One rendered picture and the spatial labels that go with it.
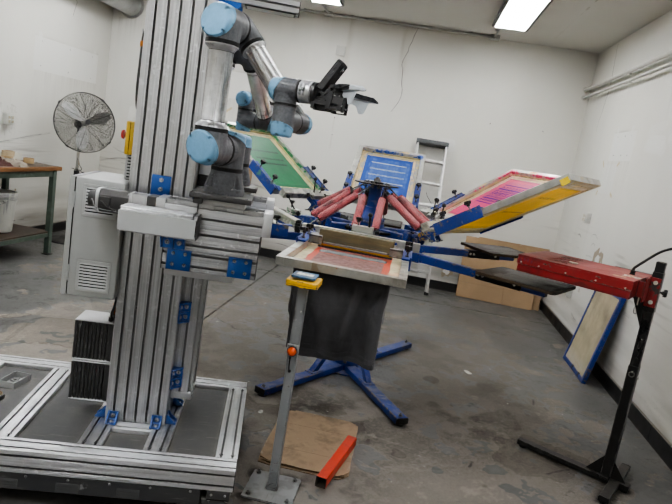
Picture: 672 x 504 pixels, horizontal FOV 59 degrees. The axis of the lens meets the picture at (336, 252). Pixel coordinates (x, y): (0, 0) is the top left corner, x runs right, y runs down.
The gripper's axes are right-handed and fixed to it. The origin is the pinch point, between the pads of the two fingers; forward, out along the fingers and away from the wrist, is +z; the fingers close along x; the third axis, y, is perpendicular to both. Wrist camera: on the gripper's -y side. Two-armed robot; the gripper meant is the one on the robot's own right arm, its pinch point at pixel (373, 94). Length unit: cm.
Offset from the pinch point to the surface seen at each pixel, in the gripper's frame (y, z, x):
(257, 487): 161, -32, -56
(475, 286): 78, -2, -545
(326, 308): 81, -26, -77
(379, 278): 61, -2, -69
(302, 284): 68, -26, -41
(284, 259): 62, -44, -60
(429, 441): 148, 25, -150
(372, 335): 88, -3, -83
